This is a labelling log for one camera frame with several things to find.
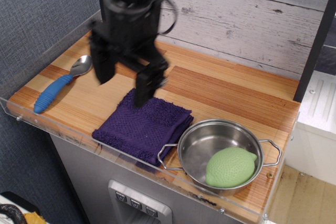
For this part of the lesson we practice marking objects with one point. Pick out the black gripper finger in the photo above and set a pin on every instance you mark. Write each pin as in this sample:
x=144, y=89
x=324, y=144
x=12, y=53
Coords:
x=147, y=82
x=103, y=63

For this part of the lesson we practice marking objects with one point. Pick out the stainless steel pot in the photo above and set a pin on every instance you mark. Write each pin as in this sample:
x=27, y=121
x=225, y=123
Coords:
x=202, y=140

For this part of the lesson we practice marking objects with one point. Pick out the clear acrylic table guard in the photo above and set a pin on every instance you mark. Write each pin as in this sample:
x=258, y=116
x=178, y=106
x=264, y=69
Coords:
x=204, y=77

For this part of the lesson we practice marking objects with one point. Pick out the purple towel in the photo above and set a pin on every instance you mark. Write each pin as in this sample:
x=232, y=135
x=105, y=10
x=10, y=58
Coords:
x=142, y=132

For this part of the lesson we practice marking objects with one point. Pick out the silver dispenser button panel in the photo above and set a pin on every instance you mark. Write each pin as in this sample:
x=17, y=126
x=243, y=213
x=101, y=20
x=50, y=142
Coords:
x=132, y=206

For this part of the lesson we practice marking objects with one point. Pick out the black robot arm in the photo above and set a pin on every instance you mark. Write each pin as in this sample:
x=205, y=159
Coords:
x=127, y=35

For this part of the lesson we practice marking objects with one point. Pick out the right dark frame post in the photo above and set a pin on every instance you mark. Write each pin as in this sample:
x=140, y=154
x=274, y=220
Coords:
x=316, y=48

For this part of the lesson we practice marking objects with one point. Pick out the white toy sink unit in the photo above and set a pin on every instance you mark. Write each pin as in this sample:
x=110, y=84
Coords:
x=311, y=149

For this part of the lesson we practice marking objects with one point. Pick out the blue handled metal spoon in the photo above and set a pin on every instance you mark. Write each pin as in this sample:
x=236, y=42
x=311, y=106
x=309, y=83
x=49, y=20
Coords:
x=82, y=66

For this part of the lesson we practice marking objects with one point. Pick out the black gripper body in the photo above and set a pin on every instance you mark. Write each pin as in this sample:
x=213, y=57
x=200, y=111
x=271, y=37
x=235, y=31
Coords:
x=129, y=32

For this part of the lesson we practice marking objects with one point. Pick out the grey toy fridge cabinet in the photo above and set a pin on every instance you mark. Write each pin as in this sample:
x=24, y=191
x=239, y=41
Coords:
x=90, y=166

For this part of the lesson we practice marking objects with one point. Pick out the green plastic lime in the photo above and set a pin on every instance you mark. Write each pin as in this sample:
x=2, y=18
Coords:
x=230, y=167

